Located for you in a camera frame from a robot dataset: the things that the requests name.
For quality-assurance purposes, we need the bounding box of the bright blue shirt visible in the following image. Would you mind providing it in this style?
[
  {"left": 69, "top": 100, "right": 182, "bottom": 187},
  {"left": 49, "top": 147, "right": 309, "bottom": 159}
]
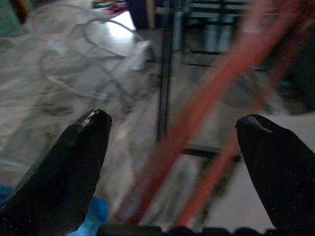
[{"left": 0, "top": 184, "right": 111, "bottom": 236}]

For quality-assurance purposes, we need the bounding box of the black clothes rack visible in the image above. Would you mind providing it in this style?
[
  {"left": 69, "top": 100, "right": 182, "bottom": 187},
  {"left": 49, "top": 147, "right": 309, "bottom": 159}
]
[{"left": 155, "top": 0, "right": 251, "bottom": 164}]

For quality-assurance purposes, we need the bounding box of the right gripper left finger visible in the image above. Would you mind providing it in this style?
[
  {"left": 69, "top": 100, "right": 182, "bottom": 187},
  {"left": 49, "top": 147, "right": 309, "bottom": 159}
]
[{"left": 0, "top": 108, "right": 113, "bottom": 236}]

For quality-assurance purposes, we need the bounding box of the pink plastic hanger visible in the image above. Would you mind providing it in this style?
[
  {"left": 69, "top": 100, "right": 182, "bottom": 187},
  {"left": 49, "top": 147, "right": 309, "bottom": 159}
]
[{"left": 110, "top": 0, "right": 315, "bottom": 228}]

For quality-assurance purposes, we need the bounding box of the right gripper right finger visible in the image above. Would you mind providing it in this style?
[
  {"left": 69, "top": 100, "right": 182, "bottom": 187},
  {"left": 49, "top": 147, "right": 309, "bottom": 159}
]
[{"left": 235, "top": 114, "right": 315, "bottom": 236}]

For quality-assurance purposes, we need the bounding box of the colourful floor mat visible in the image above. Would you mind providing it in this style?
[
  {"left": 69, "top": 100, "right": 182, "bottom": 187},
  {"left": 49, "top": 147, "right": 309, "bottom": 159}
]
[{"left": 93, "top": 0, "right": 128, "bottom": 13}]

